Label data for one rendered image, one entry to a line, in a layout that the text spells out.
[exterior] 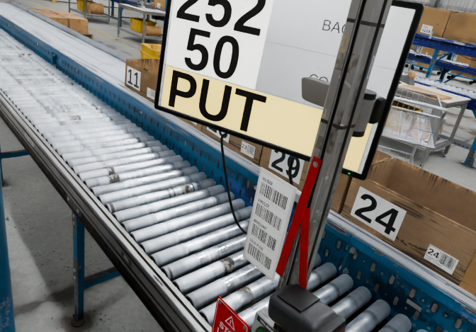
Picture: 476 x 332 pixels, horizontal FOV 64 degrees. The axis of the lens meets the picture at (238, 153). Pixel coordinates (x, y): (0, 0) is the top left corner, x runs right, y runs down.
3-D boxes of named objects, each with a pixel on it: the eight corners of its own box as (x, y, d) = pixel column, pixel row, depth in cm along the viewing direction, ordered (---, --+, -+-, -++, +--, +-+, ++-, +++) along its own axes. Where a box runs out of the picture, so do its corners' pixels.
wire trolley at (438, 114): (348, 168, 401) (378, 71, 361) (404, 185, 384) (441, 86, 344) (329, 213, 309) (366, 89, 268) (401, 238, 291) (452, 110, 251)
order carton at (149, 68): (123, 86, 231) (125, 58, 225) (165, 84, 251) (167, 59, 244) (158, 107, 206) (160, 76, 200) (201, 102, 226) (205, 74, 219)
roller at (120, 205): (98, 203, 138) (104, 207, 134) (211, 175, 172) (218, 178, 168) (99, 216, 139) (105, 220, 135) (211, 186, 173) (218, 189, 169)
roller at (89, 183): (81, 195, 150) (77, 185, 151) (190, 171, 184) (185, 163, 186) (84, 189, 146) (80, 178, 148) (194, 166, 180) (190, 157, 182)
